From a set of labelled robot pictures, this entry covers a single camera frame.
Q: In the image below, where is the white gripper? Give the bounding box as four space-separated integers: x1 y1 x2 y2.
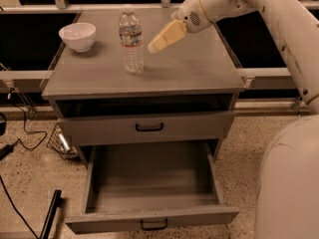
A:
148 0 211 54

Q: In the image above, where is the clear plastic water bottle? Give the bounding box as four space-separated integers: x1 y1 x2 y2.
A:
118 5 144 75

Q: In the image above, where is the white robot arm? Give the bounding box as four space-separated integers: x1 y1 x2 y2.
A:
148 0 319 239

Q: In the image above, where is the grey drawer cabinet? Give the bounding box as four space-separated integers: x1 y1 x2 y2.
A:
43 10 243 162

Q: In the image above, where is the grey upper drawer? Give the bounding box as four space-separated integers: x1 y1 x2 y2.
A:
58 112 235 146

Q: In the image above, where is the open grey middle drawer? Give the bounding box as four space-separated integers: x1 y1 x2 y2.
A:
66 140 239 234

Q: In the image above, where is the white ceramic bowl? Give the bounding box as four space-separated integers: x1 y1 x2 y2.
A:
59 23 97 52

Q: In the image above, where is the black left base leg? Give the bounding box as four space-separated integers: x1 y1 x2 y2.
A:
40 189 62 239

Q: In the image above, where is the metal railing frame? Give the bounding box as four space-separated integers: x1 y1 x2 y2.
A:
0 0 319 118

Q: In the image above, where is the wire mesh basket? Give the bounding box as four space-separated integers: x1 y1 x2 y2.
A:
47 124 79 160

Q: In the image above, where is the black cable on floor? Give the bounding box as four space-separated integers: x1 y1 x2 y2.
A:
0 87 48 239

